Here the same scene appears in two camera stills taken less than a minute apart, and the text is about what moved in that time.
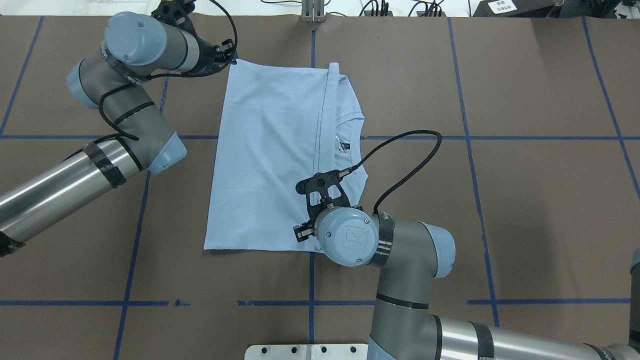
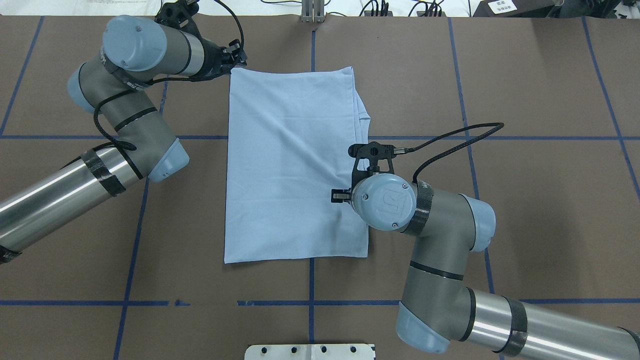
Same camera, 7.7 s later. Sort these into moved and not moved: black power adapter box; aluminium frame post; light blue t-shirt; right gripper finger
Moved: right gripper finger; light blue t-shirt
Not moved: black power adapter box; aluminium frame post
